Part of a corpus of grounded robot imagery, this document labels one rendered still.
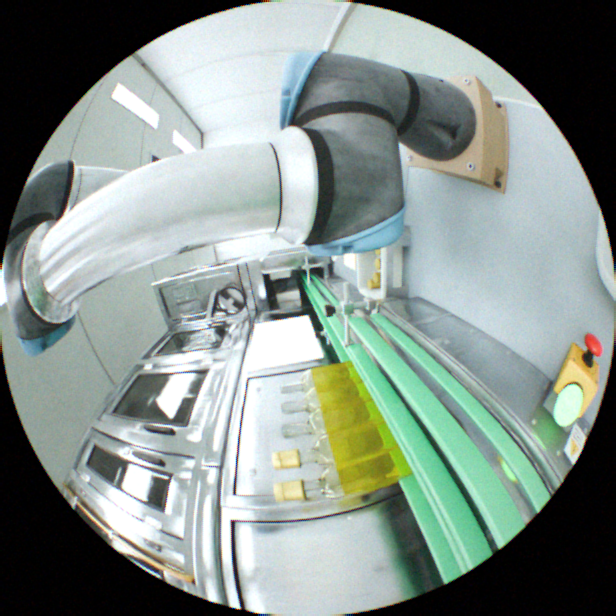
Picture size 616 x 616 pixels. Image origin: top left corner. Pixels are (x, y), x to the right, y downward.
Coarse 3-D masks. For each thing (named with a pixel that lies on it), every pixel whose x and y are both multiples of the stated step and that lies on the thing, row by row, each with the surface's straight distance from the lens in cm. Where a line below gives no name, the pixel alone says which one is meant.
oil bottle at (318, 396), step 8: (328, 384) 40; (336, 384) 40; (344, 384) 40; (352, 384) 40; (360, 384) 40; (312, 392) 39; (320, 392) 39; (328, 392) 38; (336, 392) 38; (344, 392) 38; (352, 392) 38; (360, 392) 38; (368, 392) 39; (304, 400) 39; (312, 400) 38; (320, 400) 37; (328, 400) 37; (336, 400) 37; (344, 400) 38; (312, 408) 38
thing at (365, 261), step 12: (372, 252) 63; (384, 252) 47; (360, 264) 62; (372, 264) 64; (384, 264) 48; (360, 276) 63; (372, 276) 65; (384, 276) 48; (360, 288) 64; (384, 288) 49
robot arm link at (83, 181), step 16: (64, 160) 38; (32, 176) 35; (48, 176) 34; (64, 176) 35; (80, 176) 38; (96, 176) 40; (112, 176) 42; (32, 192) 32; (48, 192) 33; (64, 192) 35; (80, 192) 38; (16, 208) 32; (32, 208) 31; (48, 208) 32; (64, 208) 36; (16, 224) 30
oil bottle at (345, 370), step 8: (320, 368) 44; (328, 368) 43; (336, 368) 43; (344, 368) 43; (352, 368) 43; (304, 376) 43; (312, 376) 42; (320, 376) 42; (328, 376) 41; (336, 376) 41; (344, 376) 41; (352, 376) 42; (304, 384) 41; (312, 384) 41; (320, 384) 41; (304, 392) 43
